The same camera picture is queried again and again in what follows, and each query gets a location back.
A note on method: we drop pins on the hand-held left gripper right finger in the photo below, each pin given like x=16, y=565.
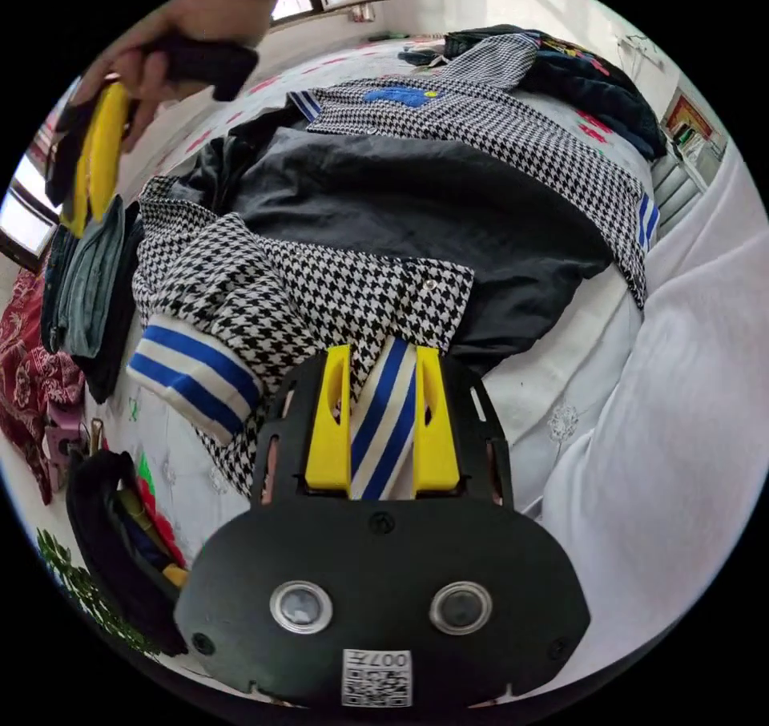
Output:
x=435, y=443

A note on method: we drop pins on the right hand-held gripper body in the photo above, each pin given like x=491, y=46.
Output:
x=210, y=68

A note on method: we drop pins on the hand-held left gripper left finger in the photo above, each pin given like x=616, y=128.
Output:
x=327, y=437

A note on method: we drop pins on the black and white checkered jacket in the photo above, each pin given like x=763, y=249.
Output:
x=288, y=293

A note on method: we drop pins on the person's right hand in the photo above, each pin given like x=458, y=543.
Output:
x=198, y=14

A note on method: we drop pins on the pile of jeans and clothes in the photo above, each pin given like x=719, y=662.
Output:
x=90, y=281

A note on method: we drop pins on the red patterned blanket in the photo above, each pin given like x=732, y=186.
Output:
x=27, y=365

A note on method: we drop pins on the black bag with colourful things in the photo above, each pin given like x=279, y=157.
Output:
x=114, y=558

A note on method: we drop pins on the pile of dark clothes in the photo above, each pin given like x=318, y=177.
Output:
x=589, y=95

